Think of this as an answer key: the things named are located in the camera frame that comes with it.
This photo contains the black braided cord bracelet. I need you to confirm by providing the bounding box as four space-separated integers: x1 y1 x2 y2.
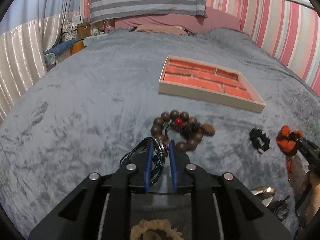
119 136 168 186

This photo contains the orange scrunchie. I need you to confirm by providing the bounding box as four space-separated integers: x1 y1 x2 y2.
276 125 303 157

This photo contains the red string bracelet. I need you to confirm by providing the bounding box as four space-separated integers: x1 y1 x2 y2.
285 156 295 188

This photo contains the brown wooden bead bracelet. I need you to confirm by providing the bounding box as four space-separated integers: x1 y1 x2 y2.
150 109 217 155

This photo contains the black scrunchie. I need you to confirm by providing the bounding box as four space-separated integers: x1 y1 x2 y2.
249 128 270 154

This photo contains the gold hair clip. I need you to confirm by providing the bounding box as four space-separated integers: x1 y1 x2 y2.
251 186 276 201

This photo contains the black hair clip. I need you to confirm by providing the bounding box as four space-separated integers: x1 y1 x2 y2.
267 195 290 222

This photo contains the cream scrunchie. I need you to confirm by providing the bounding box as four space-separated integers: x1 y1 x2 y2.
130 219 183 240

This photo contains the white tray brick-pattern lining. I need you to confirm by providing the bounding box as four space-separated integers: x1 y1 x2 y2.
158 55 266 113

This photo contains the grey plush bed blanket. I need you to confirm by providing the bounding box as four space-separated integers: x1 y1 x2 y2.
1 28 319 237

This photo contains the beige folded cloth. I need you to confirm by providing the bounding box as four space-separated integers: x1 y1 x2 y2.
135 24 188 36

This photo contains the pink headboard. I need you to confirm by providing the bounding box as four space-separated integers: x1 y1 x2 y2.
115 7 241 33

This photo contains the blue cloth on furniture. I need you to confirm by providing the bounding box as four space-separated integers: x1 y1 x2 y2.
44 39 79 56

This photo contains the brown storage box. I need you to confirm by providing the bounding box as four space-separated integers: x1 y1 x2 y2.
77 22 91 39

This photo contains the white shiny curtain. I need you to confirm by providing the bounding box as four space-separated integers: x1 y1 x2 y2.
0 11 79 121

